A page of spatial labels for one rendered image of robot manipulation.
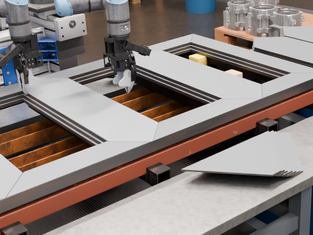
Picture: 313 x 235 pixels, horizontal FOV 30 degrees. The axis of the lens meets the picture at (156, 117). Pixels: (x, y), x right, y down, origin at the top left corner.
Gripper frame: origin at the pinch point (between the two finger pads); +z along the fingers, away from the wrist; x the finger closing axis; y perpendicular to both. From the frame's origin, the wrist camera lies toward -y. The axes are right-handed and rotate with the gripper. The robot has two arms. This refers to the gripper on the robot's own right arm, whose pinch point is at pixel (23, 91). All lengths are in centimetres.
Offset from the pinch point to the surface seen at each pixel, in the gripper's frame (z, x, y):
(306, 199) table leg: 50, -61, 81
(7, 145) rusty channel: 14.5, -7.0, -11.9
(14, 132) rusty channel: 14.2, 0.4, -5.8
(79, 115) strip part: 0.7, -31.2, 4.5
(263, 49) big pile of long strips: 0, -27, 93
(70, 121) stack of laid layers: 1.9, -31.1, 1.1
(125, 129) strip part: 1, -50, 9
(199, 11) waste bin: 81, 294, 331
